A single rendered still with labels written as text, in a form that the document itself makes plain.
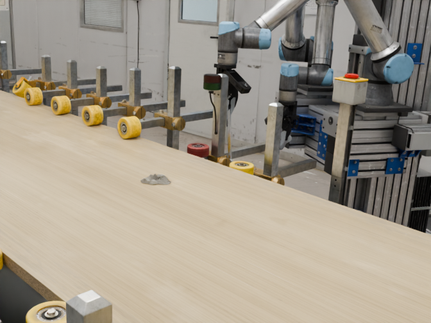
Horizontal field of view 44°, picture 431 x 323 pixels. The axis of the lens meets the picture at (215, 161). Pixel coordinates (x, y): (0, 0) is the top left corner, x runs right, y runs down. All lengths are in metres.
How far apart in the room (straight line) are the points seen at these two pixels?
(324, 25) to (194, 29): 3.49
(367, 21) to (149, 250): 1.29
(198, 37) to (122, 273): 4.77
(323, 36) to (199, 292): 1.56
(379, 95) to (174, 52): 3.95
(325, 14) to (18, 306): 1.67
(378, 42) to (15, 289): 1.50
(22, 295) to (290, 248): 0.61
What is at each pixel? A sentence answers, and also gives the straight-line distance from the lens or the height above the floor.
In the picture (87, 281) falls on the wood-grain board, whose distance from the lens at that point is 1.04.
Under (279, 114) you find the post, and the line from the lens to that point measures 1.74.
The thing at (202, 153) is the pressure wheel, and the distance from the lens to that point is 1.90.
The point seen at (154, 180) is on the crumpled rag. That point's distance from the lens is 1.53.
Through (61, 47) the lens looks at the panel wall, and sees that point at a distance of 7.72.
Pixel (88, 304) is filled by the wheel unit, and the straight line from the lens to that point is 0.58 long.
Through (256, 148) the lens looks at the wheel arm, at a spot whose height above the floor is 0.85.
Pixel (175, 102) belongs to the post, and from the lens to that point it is 2.08.
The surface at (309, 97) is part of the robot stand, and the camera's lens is 2.68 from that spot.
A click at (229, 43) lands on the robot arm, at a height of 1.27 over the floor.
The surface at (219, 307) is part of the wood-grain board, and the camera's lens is 0.96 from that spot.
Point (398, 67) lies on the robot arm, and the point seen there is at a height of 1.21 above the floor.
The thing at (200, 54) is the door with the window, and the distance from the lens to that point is 5.69.
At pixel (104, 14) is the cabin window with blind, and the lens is 6.96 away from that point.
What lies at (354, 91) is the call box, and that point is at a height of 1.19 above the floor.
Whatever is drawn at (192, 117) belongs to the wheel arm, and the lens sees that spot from 2.21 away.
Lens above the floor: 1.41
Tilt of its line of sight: 17 degrees down
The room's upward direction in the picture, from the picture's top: 3 degrees clockwise
